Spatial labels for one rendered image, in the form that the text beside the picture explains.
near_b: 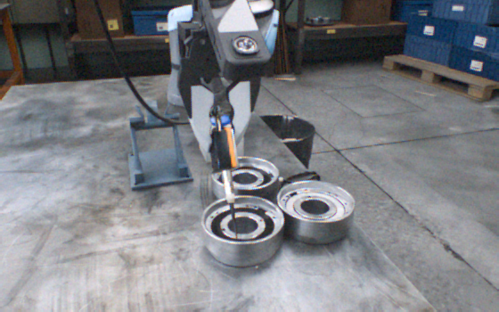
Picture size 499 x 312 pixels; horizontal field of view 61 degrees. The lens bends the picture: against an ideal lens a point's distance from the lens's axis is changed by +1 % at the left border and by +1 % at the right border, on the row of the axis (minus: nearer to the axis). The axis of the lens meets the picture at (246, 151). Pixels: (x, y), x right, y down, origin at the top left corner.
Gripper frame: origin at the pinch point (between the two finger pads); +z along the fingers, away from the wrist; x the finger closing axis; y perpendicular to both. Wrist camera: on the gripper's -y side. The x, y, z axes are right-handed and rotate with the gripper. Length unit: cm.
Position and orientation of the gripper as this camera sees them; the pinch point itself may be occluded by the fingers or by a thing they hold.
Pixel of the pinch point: (221, 143)
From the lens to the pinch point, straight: 51.8
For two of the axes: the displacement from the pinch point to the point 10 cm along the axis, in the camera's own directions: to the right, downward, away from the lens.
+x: -9.6, 1.3, -2.6
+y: -2.9, -4.2, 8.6
